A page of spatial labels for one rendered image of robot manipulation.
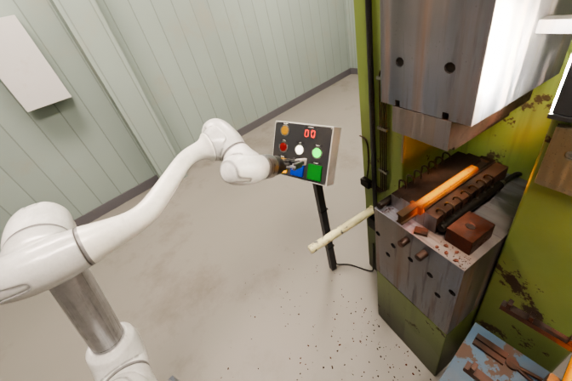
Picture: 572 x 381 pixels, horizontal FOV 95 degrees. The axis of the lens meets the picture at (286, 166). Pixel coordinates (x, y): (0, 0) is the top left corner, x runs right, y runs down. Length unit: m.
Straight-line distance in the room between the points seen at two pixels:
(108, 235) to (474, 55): 0.94
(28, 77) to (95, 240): 2.63
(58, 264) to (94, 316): 0.38
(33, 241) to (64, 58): 2.79
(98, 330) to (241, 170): 0.69
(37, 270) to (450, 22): 1.05
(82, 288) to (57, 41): 2.77
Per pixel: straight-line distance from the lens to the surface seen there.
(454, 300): 1.20
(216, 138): 0.90
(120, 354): 1.23
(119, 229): 0.78
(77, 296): 1.05
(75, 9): 3.27
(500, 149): 1.41
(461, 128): 0.90
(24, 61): 3.28
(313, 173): 1.25
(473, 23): 0.75
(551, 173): 0.94
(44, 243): 0.80
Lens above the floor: 1.75
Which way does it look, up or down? 34 degrees down
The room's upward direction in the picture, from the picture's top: 15 degrees counter-clockwise
